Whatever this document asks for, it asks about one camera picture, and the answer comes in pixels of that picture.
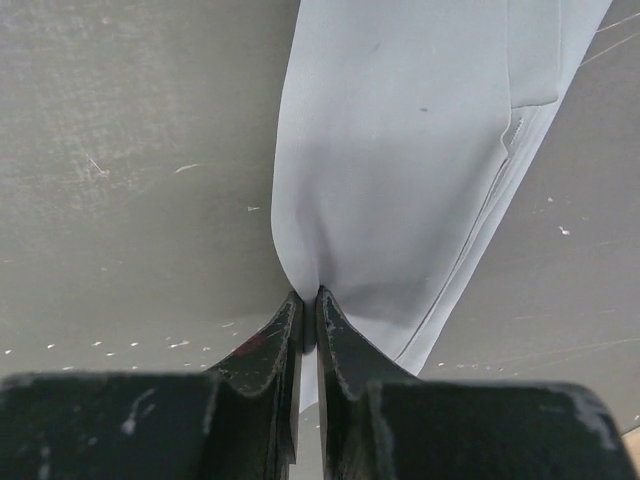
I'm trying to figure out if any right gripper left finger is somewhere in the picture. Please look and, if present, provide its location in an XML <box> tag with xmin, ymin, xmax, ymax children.
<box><xmin>1</xmin><ymin>294</ymin><xmax>303</xmax><ymax>479</ymax></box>

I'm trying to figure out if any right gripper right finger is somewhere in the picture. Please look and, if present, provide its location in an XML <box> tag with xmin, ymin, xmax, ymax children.
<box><xmin>315</xmin><ymin>288</ymin><xmax>625</xmax><ymax>479</ymax></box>

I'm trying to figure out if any grey underwear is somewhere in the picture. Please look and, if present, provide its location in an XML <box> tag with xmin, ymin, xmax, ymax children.
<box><xmin>271</xmin><ymin>1</ymin><xmax>609</xmax><ymax>374</ymax></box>

